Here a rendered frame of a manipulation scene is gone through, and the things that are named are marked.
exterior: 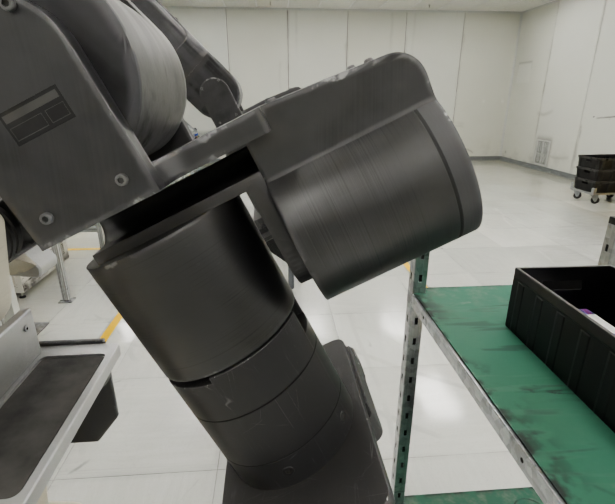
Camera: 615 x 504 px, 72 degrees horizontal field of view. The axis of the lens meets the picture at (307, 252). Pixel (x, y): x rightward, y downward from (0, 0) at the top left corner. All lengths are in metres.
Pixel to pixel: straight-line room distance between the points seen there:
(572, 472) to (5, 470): 0.55
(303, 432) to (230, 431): 0.03
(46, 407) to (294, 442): 0.39
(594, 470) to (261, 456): 0.48
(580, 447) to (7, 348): 0.65
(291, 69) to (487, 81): 4.20
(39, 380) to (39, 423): 0.08
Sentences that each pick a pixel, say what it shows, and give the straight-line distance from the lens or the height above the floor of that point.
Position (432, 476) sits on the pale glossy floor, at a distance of 1.86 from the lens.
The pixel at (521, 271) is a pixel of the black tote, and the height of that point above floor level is 1.06.
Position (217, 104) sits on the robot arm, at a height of 1.33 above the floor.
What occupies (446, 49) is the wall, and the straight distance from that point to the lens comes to 10.19.
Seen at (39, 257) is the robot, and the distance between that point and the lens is 0.69.
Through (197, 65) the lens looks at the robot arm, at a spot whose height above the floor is 1.37.
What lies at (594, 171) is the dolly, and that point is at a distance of 6.83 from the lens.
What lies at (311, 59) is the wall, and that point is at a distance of 9.53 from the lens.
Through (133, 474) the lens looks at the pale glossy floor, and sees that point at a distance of 1.92.
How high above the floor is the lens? 1.33
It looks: 20 degrees down
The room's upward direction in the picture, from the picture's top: straight up
